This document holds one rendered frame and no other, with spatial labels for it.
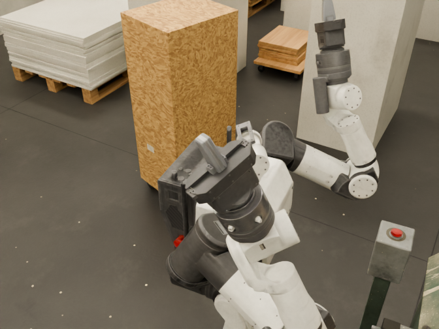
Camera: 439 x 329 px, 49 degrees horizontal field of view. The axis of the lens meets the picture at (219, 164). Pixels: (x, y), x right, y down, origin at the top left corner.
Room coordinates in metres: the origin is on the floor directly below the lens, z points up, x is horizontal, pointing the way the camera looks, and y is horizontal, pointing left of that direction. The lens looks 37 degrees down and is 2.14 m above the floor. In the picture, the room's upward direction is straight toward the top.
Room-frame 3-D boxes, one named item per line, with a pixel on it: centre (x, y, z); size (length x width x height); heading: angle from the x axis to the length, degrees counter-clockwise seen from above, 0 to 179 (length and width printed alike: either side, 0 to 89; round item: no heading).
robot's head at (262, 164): (0.92, -0.08, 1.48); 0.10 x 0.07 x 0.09; 5
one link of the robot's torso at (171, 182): (0.95, -0.02, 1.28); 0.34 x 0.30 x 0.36; 156
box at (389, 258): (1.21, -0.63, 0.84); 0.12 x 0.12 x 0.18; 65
